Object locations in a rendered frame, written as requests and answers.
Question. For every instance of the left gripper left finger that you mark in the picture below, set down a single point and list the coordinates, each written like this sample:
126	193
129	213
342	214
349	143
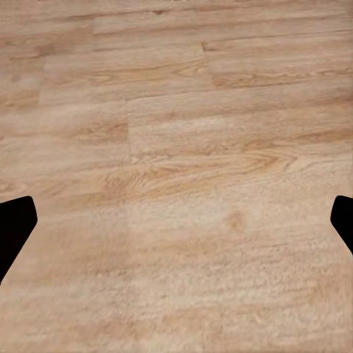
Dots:
17	220

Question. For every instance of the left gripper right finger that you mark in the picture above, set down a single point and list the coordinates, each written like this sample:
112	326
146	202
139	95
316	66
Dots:
342	219

